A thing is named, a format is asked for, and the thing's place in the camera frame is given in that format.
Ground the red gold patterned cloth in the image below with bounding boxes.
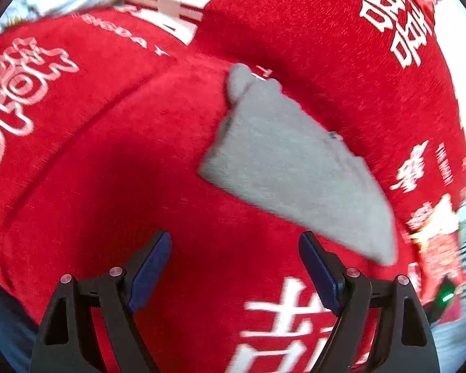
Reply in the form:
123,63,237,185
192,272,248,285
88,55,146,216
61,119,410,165
402,193,466,321

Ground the red printed blanket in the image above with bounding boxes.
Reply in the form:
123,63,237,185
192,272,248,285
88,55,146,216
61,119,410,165
0,0,466,373

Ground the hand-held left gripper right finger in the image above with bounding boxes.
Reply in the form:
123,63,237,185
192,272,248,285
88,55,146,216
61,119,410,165
298,231,440,373

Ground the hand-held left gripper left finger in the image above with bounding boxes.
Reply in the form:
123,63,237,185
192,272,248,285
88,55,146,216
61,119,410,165
30,230,173,373

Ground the grey knit sweater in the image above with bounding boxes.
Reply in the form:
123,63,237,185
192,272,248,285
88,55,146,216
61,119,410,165
197,63,399,265

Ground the dark cloth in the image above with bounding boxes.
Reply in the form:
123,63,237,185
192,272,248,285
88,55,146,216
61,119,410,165
0,282,41,373

